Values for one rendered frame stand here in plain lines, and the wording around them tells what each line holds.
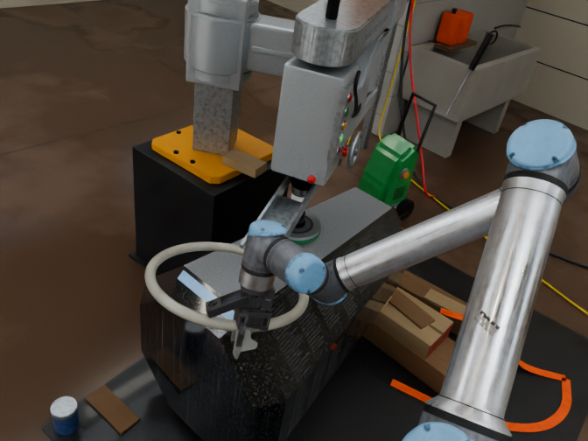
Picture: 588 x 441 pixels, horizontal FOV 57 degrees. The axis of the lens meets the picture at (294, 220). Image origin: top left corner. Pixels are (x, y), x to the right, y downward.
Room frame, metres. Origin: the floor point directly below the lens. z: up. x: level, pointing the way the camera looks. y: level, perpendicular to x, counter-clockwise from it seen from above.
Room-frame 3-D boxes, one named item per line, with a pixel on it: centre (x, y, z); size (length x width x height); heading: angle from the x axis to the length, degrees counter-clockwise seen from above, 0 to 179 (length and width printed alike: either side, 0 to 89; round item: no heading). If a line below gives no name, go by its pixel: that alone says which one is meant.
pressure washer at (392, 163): (3.37, -0.60, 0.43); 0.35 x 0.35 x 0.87; 42
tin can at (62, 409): (1.29, 0.79, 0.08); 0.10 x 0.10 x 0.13
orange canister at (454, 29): (5.03, -1.14, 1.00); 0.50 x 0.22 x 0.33; 141
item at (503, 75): (4.99, -1.37, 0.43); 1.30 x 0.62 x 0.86; 141
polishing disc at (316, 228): (1.85, -0.01, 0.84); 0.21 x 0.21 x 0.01
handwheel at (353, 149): (1.93, -0.15, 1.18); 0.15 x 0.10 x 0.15; 165
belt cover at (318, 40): (2.19, -0.10, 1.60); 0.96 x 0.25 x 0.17; 165
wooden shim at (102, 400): (1.40, 0.64, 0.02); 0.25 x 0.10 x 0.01; 57
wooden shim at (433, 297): (2.33, -0.93, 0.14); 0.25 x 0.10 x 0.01; 62
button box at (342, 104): (1.75, -0.10, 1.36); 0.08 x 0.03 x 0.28; 165
